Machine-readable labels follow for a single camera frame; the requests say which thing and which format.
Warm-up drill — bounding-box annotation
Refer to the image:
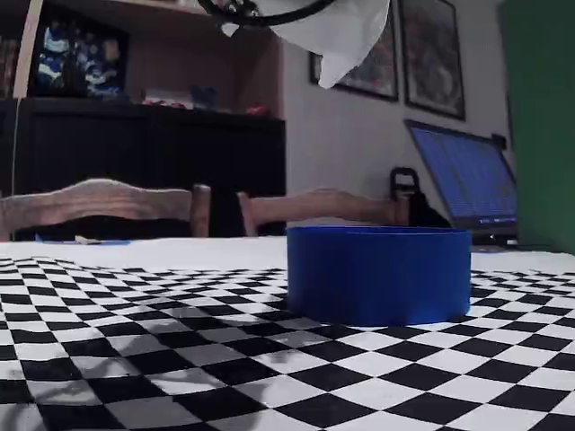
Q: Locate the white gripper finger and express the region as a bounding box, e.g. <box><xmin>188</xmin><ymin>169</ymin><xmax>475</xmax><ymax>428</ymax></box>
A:
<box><xmin>269</xmin><ymin>0</ymin><xmax>391</xmax><ymax>90</ymax></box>

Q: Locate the open laptop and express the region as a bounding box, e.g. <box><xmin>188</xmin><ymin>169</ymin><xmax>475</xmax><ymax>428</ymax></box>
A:
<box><xmin>402</xmin><ymin>119</ymin><xmax>521</xmax><ymax>247</ymax></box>

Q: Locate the blue round box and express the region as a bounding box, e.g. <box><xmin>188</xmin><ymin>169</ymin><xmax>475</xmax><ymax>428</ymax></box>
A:
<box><xmin>286</xmin><ymin>225</ymin><xmax>473</xmax><ymax>328</ymax></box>

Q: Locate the black bag with handle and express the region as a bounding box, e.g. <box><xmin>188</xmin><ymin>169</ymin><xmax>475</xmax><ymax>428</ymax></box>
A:
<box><xmin>389</xmin><ymin>166</ymin><xmax>453</xmax><ymax>228</ymax></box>

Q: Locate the small framed wall picture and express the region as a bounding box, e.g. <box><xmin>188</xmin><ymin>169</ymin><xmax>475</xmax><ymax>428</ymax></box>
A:
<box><xmin>308</xmin><ymin>0</ymin><xmax>400</xmax><ymax>103</ymax></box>

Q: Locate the small blue shelf item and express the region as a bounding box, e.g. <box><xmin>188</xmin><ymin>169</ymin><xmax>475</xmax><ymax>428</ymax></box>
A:
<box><xmin>190</xmin><ymin>84</ymin><xmax>220</xmax><ymax>110</ymax></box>

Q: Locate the black cabinet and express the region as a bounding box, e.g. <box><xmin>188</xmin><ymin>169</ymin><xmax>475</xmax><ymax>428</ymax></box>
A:
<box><xmin>0</xmin><ymin>97</ymin><xmax>288</xmax><ymax>239</ymax></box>

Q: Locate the green board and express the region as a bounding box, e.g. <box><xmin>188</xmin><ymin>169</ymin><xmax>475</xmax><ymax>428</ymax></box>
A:
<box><xmin>496</xmin><ymin>0</ymin><xmax>575</xmax><ymax>258</ymax></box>

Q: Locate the wooden wall shelf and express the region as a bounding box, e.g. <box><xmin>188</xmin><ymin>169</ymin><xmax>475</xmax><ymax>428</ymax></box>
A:
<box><xmin>13</xmin><ymin>0</ymin><xmax>287</xmax><ymax>120</ymax></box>

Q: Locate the starry night painting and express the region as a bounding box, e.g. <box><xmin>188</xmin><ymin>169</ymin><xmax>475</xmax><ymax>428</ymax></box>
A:
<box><xmin>33</xmin><ymin>17</ymin><xmax>130</xmax><ymax>100</ymax></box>

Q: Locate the black white checkerboard mat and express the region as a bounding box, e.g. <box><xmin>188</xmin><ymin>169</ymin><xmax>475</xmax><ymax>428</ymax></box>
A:
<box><xmin>0</xmin><ymin>253</ymin><xmax>575</xmax><ymax>431</ymax></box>

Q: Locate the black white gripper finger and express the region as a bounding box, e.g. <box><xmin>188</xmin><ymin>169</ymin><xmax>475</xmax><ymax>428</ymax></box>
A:
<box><xmin>197</xmin><ymin>0</ymin><xmax>262</xmax><ymax>38</ymax></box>

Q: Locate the blue tape strip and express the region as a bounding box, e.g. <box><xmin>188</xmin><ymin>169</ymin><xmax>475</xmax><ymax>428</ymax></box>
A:
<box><xmin>35</xmin><ymin>233</ymin><xmax>131</xmax><ymax>247</ymax></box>

